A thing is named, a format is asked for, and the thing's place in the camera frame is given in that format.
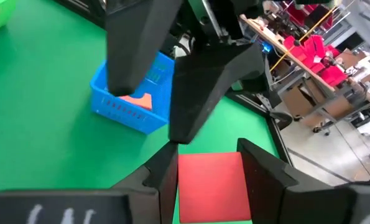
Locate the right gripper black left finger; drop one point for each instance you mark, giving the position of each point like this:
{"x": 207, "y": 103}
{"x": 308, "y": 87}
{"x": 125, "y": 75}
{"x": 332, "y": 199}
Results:
{"x": 160, "y": 180}

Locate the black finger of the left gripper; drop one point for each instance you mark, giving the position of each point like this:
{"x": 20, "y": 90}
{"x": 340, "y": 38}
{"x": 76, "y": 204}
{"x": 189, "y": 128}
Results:
{"x": 135, "y": 40}
{"x": 203, "y": 87}

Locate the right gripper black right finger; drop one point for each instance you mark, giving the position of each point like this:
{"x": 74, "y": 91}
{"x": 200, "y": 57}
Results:
{"x": 275, "y": 193}

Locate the long red block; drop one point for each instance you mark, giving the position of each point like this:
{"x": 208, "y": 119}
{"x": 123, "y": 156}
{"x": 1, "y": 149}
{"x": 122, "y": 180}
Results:
{"x": 212, "y": 186}

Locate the wooden workbench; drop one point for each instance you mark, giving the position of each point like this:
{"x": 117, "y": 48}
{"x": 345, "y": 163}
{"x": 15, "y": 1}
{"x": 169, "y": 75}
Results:
{"x": 265, "y": 34}

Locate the orange-red arch block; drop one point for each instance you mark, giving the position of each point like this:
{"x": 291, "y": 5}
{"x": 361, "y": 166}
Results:
{"x": 141, "y": 102}

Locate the blue plastic basket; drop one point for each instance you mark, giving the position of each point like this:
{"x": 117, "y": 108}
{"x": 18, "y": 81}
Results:
{"x": 125, "y": 115}

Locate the red plastic storage bin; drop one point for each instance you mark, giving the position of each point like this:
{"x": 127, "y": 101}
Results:
{"x": 293, "y": 46}
{"x": 333, "y": 75}
{"x": 313, "y": 46}

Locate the cardboard box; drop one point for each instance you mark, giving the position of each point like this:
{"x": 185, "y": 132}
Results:
{"x": 296, "y": 99}

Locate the green table mat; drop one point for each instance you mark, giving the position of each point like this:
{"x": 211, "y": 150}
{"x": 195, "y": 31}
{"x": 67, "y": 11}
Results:
{"x": 32, "y": 109}

